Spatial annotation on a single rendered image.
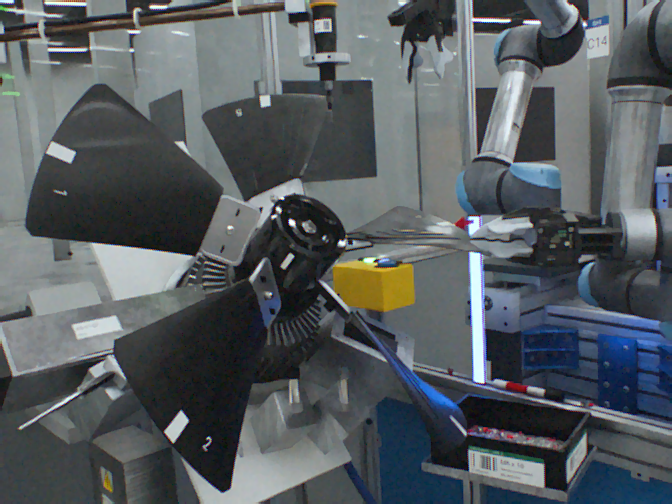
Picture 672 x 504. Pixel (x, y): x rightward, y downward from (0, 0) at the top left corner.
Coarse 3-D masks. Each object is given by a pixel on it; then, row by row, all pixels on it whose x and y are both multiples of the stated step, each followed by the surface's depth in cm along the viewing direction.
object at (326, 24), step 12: (312, 12) 101; (324, 12) 100; (324, 24) 100; (336, 24) 102; (324, 36) 101; (336, 36) 102; (324, 48) 101; (336, 48) 102; (324, 72) 102; (336, 72) 103
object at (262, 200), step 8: (288, 184) 106; (296, 184) 106; (264, 192) 107; (272, 192) 107; (280, 192) 106; (288, 192) 105; (296, 192) 105; (256, 200) 107; (264, 200) 106; (264, 208) 105; (264, 216) 104
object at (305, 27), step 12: (288, 0) 101; (300, 0) 101; (288, 12) 101; (300, 12) 101; (300, 24) 101; (312, 24) 103; (300, 36) 102; (312, 36) 103; (300, 48) 102; (312, 48) 103; (312, 60) 100; (324, 60) 99; (336, 60) 100; (348, 60) 101
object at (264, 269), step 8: (264, 264) 92; (256, 272) 90; (264, 272) 92; (272, 272) 94; (256, 280) 90; (272, 280) 95; (256, 288) 91; (264, 288) 93; (272, 288) 95; (264, 304) 93; (272, 304) 95; (280, 304) 97; (264, 312) 93; (264, 320) 93; (272, 320) 95
